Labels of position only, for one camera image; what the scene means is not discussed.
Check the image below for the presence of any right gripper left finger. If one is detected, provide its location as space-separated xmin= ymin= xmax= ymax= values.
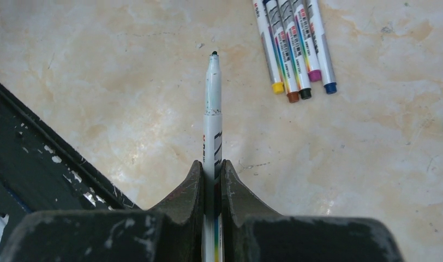
xmin=0 ymin=161 xmax=204 ymax=261

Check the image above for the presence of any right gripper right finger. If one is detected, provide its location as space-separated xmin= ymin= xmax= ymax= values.
xmin=221 ymin=160 xmax=404 ymax=261

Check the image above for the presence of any brown capped pen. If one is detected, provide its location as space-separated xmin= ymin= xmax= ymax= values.
xmin=202 ymin=51 xmax=224 ymax=261

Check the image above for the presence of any purple capped pen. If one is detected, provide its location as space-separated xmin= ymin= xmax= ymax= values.
xmin=290 ymin=0 xmax=321 ymax=82

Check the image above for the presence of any yellow capped pen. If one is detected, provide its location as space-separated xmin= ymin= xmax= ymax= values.
xmin=252 ymin=0 xmax=284 ymax=94

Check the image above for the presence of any blue capped pen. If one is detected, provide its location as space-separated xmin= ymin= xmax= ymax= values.
xmin=306 ymin=0 xmax=337 ymax=94

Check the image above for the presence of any black capped pen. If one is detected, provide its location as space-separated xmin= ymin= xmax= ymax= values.
xmin=278 ymin=0 xmax=312 ymax=100

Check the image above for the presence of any green capped pen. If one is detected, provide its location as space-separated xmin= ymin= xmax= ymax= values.
xmin=262 ymin=0 xmax=300 ymax=103

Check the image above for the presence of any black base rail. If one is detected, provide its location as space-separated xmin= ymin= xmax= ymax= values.
xmin=0 ymin=74 xmax=141 ymax=254

